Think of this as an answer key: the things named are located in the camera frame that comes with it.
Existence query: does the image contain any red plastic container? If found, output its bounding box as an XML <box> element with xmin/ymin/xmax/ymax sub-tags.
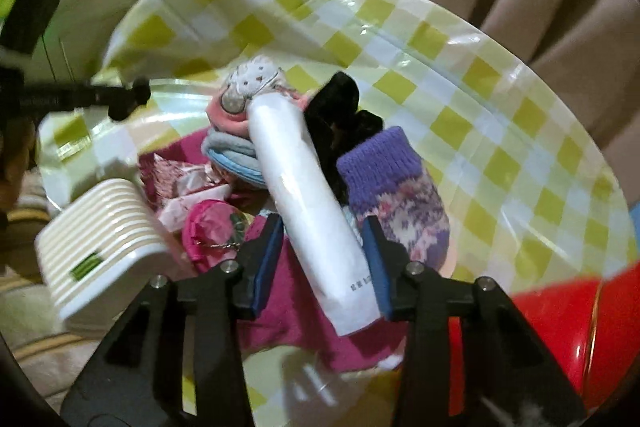
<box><xmin>447</xmin><ymin>274</ymin><xmax>640</xmax><ymax>414</ymax></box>

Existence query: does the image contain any grey white dotted cloth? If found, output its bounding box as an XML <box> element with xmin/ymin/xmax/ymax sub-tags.
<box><xmin>221</xmin><ymin>57</ymin><xmax>289</xmax><ymax>115</ymax></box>

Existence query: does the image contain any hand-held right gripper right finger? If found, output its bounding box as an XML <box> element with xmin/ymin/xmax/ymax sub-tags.
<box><xmin>361</xmin><ymin>216</ymin><xmax>588</xmax><ymax>427</ymax></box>

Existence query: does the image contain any pink floral cloth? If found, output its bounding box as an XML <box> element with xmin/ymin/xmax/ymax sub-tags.
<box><xmin>139</xmin><ymin>151</ymin><xmax>232</xmax><ymax>229</ymax></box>

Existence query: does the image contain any white plastic tube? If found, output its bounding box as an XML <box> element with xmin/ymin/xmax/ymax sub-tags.
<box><xmin>248</xmin><ymin>93</ymin><xmax>382</xmax><ymax>337</ymax></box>

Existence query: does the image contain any white ribbed basket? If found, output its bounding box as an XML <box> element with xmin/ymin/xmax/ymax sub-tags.
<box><xmin>34</xmin><ymin>179</ymin><xmax>173</xmax><ymax>334</ymax></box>

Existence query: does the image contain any pink fleece cloth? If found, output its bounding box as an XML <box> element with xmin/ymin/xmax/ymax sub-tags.
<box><xmin>206</xmin><ymin>89</ymin><xmax>306</xmax><ymax>142</ymax></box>

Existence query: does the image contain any purple knit mitten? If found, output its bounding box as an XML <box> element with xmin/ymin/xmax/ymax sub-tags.
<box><xmin>336</xmin><ymin>126</ymin><xmax>451</xmax><ymax>269</ymax></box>

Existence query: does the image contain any light blue towel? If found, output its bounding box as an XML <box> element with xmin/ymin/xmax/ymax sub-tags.
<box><xmin>207</xmin><ymin>149</ymin><xmax>269</xmax><ymax>191</ymax></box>

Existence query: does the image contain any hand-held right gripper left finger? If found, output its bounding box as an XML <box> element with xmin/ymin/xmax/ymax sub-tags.
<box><xmin>60</xmin><ymin>213</ymin><xmax>286</xmax><ymax>427</ymax></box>

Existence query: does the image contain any black fuzzy cloth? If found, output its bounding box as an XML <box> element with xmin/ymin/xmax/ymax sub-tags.
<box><xmin>305</xmin><ymin>72</ymin><xmax>385</xmax><ymax>208</ymax></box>

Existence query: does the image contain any pink round pouch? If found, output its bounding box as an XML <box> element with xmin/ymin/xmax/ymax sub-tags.
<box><xmin>181</xmin><ymin>199</ymin><xmax>251</xmax><ymax>269</ymax></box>

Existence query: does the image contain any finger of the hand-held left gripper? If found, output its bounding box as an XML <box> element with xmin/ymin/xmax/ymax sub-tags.
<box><xmin>0</xmin><ymin>69</ymin><xmax>152</xmax><ymax>122</ymax></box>

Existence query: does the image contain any magenta cloth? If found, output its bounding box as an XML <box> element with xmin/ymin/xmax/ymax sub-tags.
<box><xmin>235</xmin><ymin>214</ymin><xmax>418</xmax><ymax>370</ymax></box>

